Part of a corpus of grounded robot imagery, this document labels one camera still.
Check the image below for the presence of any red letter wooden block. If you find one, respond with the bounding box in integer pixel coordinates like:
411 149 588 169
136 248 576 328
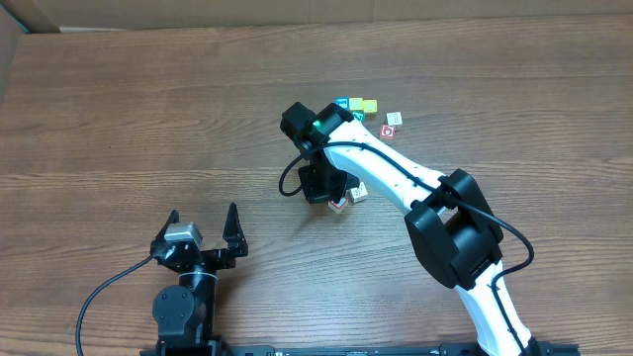
328 197 348 214

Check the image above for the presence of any plain cream wooden block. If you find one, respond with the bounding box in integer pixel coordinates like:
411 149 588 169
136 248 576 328
347 182 369 204

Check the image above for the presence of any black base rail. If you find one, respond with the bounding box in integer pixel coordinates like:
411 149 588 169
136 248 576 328
139 340 583 356

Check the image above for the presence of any yellow wooden block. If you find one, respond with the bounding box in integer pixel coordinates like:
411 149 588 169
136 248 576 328
348 97 364 112
362 99 378 114

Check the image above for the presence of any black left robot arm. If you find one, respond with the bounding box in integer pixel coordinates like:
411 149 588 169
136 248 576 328
150 204 248 355

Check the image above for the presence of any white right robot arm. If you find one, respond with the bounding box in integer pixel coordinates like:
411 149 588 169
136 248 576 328
280 103 535 355

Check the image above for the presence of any yellow wooden block far top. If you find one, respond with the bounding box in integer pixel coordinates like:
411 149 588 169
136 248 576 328
362 99 378 114

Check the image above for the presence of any yellow wooden block left top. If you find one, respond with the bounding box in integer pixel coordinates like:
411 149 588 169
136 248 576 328
348 97 364 112

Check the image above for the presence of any blue letter wooden block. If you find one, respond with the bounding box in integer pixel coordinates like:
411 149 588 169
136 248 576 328
334 97 349 110

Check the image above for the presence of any white letter wooden block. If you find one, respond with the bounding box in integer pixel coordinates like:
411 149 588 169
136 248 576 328
385 112 404 131

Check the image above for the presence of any green letter wooden block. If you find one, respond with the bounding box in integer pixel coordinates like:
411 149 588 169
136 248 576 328
352 111 365 123

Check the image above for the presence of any red symbol wooden block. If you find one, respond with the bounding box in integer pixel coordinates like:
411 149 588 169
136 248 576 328
379 124 396 141

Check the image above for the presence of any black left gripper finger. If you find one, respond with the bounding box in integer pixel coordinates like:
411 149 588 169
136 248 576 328
223 203 248 257
154 210 180 242

